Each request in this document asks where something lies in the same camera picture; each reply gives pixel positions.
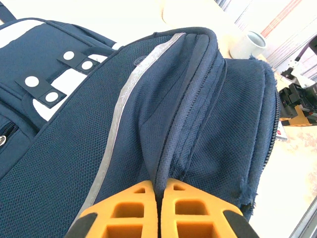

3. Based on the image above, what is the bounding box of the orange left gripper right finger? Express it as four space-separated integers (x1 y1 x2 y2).
158 178 260 238

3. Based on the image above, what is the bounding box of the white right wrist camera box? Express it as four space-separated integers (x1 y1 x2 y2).
279 59 317 87

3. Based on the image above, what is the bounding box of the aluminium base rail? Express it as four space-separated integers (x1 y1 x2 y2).
288 198 317 238

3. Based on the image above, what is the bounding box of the navy blue backpack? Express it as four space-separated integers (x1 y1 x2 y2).
0 0 282 238

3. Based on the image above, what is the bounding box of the small printed card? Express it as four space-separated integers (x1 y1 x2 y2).
276 121 288 142

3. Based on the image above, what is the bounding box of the grey cup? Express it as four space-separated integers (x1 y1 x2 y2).
229 31 267 60

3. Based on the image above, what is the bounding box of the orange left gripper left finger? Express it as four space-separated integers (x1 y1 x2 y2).
64 180 158 238

